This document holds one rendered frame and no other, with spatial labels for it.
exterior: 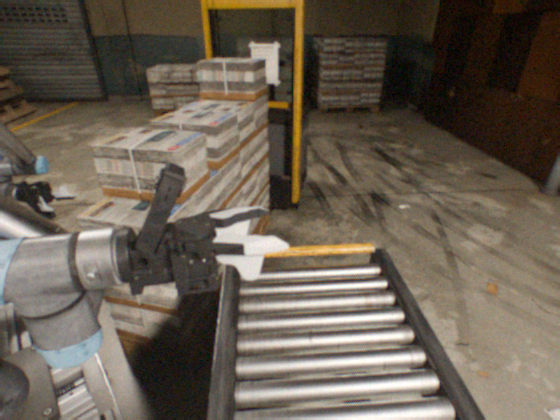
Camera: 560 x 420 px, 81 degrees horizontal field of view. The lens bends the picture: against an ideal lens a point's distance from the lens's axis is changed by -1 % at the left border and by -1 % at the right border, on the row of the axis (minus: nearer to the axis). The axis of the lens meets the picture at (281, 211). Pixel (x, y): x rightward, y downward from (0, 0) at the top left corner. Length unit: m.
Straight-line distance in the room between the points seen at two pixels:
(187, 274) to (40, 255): 0.17
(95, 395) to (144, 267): 0.52
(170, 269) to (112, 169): 1.10
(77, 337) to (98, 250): 0.14
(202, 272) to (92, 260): 0.13
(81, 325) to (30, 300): 0.08
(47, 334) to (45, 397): 0.39
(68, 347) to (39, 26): 8.76
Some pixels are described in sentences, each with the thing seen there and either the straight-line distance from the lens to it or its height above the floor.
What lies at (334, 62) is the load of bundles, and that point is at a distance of 6.60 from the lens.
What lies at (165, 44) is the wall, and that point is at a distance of 8.33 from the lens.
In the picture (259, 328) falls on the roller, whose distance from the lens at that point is 0.92.
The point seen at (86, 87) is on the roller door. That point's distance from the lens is 8.96.
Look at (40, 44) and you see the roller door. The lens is 9.22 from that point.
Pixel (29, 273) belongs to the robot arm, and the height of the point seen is 1.23.
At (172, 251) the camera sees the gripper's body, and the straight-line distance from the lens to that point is 0.44.
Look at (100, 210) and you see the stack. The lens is 1.51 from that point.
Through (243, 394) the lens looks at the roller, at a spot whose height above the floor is 0.80.
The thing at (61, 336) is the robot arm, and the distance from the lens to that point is 0.53.
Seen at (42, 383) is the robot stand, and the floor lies 0.82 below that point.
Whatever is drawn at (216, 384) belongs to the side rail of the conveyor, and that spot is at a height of 0.80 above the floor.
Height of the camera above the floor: 1.47
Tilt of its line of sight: 29 degrees down
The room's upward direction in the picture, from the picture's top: straight up
